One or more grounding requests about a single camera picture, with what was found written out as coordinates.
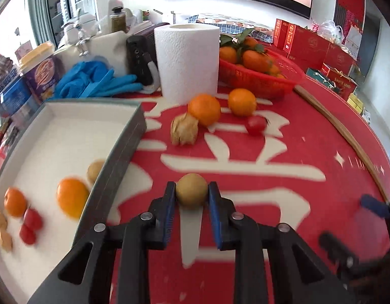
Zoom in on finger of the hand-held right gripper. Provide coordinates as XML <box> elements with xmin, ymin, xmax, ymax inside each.
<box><xmin>360</xmin><ymin>194</ymin><xmax>390</xmax><ymax>219</ymax></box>
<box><xmin>318</xmin><ymin>232</ymin><xmax>390</xmax><ymax>289</ymax></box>

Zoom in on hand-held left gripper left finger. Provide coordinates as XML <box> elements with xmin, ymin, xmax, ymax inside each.
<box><xmin>27</xmin><ymin>181</ymin><xmax>177</xmax><ymax>304</ymax></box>

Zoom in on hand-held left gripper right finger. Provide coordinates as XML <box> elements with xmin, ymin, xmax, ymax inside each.
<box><xmin>208</xmin><ymin>182</ymin><xmax>356</xmax><ymax>304</ymax></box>

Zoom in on brown round longan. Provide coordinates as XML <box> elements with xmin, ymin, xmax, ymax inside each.
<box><xmin>87</xmin><ymin>160</ymin><xmax>106</xmax><ymax>185</ymax></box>
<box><xmin>175</xmin><ymin>173</ymin><xmax>209</xmax><ymax>210</ymax></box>

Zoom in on large orange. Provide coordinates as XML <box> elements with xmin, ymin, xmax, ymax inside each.
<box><xmin>56</xmin><ymin>177</ymin><xmax>90</xmax><ymax>220</ymax></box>

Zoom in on white shallow box tray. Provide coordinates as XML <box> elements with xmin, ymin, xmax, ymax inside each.
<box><xmin>0</xmin><ymin>99</ymin><xmax>147</xmax><ymax>304</ymax></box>

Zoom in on red cherry tomato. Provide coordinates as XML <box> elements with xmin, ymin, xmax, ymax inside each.
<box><xmin>245</xmin><ymin>116</ymin><xmax>267</xmax><ymax>135</ymax></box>
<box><xmin>23</xmin><ymin>208</ymin><xmax>43</xmax><ymax>231</ymax></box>
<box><xmin>19</xmin><ymin>225</ymin><xmax>37</xmax><ymax>245</ymax></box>

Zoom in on small orange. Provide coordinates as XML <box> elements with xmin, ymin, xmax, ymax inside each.
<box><xmin>4</xmin><ymin>187</ymin><xmax>27</xmax><ymax>217</ymax></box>

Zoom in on long wooden stick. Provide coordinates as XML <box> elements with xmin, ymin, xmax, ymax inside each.
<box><xmin>293</xmin><ymin>84</ymin><xmax>387</xmax><ymax>194</ymax></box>

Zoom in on husked golden physalis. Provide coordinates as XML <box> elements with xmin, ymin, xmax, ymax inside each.
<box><xmin>170</xmin><ymin>113</ymin><xmax>199</xmax><ymax>146</ymax></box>

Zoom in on yellow box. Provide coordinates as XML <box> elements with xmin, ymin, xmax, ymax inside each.
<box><xmin>347</xmin><ymin>97</ymin><xmax>371</xmax><ymax>122</ymax></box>

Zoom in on red paper gift bag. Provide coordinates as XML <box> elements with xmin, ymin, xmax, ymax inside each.
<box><xmin>320</xmin><ymin>63</ymin><xmax>357</xmax><ymax>100</ymax></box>

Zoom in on green and white box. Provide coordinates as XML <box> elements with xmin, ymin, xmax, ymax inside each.
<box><xmin>306</xmin><ymin>68</ymin><xmax>336</xmax><ymax>89</ymax></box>

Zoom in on red plastic basket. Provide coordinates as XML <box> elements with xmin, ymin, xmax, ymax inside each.
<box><xmin>219</xmin><ymin>49</ymin><xmax>305</xmax><ymax>99</ymax></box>

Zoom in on white paper towel roll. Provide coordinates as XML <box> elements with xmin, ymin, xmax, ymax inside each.
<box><xmin>154</xmin><ymin>24</ymin><xmax>220</xmax><ymax>105</ymax></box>

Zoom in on blue rubber gloves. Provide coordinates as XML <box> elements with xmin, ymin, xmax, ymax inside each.
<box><xmin>52</xmin><ymin>61</ymin><xmax>143</xmax><ymax>99</ymax></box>

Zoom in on black speaker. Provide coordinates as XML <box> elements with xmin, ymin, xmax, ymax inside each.
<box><xmin>126</xmin><ymin>35</ymin><xmax>161</xmax><ymax>94</ymax></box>

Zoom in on pile of leafy mandarins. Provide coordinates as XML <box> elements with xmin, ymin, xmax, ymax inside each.
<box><xmin>220</xmin><ymin>28</ymin><xmax>287</xmax><ymax>80</ymax></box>

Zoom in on wide red gift box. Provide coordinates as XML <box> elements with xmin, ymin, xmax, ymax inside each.
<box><xmin>285</xmin><ymin>24</ymin><xmax>330</xmax><ymax>61</ymax></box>

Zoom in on white foam box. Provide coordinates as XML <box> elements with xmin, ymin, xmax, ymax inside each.
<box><xmin>54</xmin><ymin>22</ymin><xmax>153</xmax><ymax>70</ymax></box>

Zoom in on clear plastic bag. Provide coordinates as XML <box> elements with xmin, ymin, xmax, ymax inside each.
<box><xmin>318</xmin><ymin>20</ymin><xmax>344</xmax><ymax>43</ymax></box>

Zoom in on blue drink can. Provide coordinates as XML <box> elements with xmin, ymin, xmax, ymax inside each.
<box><xmin>0</xmin><ymin>74</ymin><xmax>40</xmax><ymax>121</ymax></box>

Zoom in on purple tub with yellow lid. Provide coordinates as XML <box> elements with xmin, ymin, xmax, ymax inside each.
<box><xmin>19</xmin><ymin>42</ymin><xmax>61</xmax><ymax>99</ymax></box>

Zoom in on narrow red gift box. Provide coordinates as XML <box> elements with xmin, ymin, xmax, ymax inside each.
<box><xmin>274</xmin><ymin>19</ymin><xmax>292</xmax><ymax>49</ymax></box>

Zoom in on checked cloth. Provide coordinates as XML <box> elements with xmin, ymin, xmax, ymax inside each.
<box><xmin>195</xmin><ymin>13</ymin><xmax>275</xmax><ymax>43</ymax></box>

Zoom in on brown glass bottle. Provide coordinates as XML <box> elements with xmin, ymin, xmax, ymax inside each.
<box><xmin>110</xmin><ymin>6</ymin><xmax>126</xmax><ymax>34</ymax></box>

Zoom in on glass jar with metal clasp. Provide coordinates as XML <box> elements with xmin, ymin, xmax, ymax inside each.
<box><xmin>62</xmin><ymin>14</ymin><xmax>97</xmax><ymax>58</ymax></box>

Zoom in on glass door cabinet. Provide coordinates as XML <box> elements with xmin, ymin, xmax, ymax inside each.
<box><xmin>27</xmin><ymin>0</ymin><xmax>94</xmax><ymax>48</ymax></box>

